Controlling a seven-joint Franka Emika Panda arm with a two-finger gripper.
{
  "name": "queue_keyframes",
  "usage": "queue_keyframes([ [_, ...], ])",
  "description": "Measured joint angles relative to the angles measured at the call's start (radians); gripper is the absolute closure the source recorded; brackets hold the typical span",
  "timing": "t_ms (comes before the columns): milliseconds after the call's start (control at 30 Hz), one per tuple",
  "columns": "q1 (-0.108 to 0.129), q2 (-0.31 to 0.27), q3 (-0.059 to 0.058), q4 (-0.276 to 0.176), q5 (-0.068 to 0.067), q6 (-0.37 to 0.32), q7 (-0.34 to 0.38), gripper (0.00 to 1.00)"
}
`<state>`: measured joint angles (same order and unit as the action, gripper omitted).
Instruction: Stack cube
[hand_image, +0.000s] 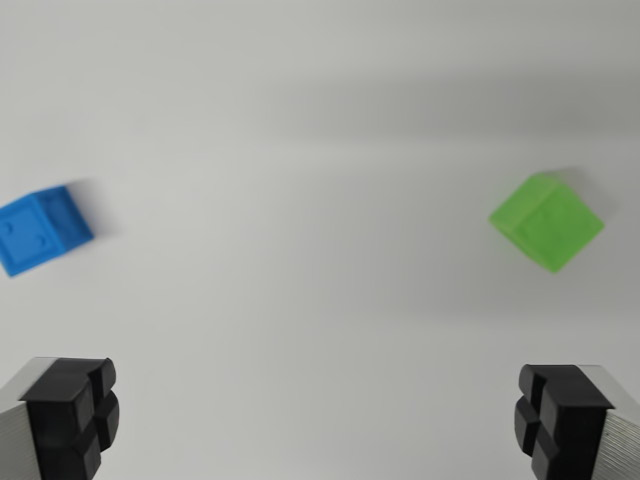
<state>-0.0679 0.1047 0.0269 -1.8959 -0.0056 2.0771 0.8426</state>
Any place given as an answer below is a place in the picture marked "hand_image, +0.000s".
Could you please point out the black-padded silver gripper left finger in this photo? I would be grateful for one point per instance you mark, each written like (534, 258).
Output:
(55, 420)

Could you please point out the black-padded silver gripper right finger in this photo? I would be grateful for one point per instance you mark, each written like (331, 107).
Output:
(570, 425)

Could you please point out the blue rubber cube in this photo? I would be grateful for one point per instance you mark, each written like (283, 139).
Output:
(30, 235)

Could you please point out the green rubber cube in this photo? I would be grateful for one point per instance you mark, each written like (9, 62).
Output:
(547, 225)

